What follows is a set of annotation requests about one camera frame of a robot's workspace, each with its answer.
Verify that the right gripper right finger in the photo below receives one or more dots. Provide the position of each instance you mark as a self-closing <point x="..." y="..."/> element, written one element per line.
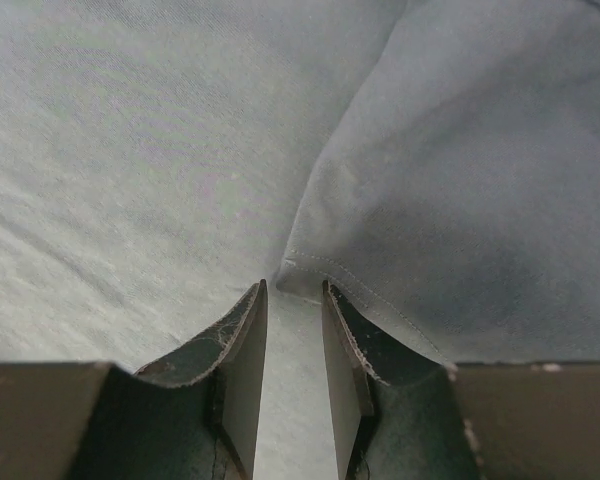
<point x="398" y="415"/>

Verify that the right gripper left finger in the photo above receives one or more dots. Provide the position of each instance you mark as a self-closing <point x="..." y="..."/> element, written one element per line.
<point x="190" y="414"/>

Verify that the dark blue-grey t shirt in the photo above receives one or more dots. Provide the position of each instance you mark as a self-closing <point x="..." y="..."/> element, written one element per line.
<point x="438" y="160"/>

